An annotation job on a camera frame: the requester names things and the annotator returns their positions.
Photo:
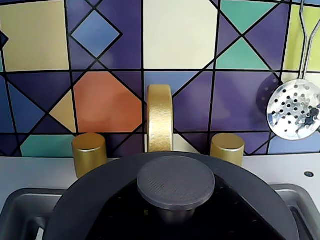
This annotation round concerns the gold tap knob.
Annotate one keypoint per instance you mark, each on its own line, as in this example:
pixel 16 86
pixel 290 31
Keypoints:
pixel 88 155
pixel 226 150

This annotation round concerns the steel skimmer spoon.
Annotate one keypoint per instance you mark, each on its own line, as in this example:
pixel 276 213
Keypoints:
pixel 290 107

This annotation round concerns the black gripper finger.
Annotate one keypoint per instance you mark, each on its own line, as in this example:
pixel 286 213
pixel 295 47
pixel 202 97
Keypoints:
pixel 125 220
pixel 230 217

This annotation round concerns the small round screw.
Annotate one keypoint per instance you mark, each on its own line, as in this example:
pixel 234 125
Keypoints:
pixel 309 174

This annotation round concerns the dark gray sink basin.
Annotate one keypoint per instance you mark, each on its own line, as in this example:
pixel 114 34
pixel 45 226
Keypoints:
pixel 25 207

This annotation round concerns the dark gray round lid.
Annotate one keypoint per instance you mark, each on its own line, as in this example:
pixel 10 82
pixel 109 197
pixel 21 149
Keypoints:
pixel 175 182

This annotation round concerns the blue toy kitchen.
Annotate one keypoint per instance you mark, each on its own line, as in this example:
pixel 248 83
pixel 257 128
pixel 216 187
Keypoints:
pixel 175 37

